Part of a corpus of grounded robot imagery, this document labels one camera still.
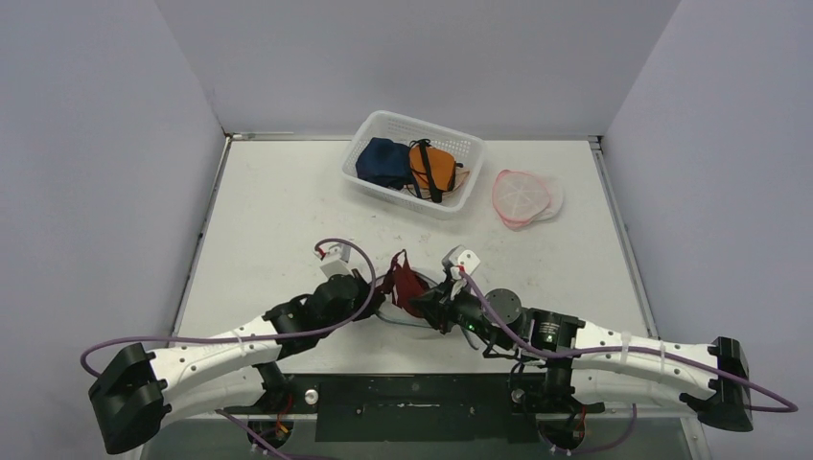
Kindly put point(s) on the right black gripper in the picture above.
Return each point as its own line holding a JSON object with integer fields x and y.
{"x": 435, "y": 303}

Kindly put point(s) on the pink-trimmed mesh laundry bag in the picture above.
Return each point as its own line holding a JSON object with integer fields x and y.
{"x": 523, "y": 198}

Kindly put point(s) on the beige bra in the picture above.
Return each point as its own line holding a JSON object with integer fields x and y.
{"x": 458, "y": 180}

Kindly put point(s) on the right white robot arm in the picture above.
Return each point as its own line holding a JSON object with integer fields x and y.
{"x": 589, "y": 364}

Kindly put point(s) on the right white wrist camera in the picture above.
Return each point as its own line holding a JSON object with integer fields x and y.
{"x": 458, "y": 262}

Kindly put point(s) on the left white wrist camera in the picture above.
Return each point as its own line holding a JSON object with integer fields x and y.
{"x": 335, "y": 261}

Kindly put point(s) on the dark red bra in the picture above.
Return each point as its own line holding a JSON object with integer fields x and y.
{"x": 402, "y": 284}

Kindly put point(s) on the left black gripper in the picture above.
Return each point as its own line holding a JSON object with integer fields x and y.
{"x": 379, "y": 297}

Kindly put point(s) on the navy blue bra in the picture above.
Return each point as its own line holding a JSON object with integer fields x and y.
{"x": 385, "y": 163}

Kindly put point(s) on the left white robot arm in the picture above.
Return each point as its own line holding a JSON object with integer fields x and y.
{"x": 141, "y": 391}

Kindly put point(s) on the orange bra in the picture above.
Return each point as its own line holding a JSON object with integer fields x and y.
{"x": 432, "y": 169}

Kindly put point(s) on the white perforated plastic basket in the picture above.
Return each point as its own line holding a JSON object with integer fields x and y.
{"x": 466, "y": 149}

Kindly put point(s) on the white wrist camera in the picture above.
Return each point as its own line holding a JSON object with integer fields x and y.
{"x": 458, "y": 262}
{"x": 335, "y": 261}

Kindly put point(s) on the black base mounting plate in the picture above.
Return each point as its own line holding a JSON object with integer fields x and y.
{"x": 418, "y": 408}

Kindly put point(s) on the blue-trimmed mesh laundry bag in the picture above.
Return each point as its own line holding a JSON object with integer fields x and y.
{"x": 391, "y": 314}

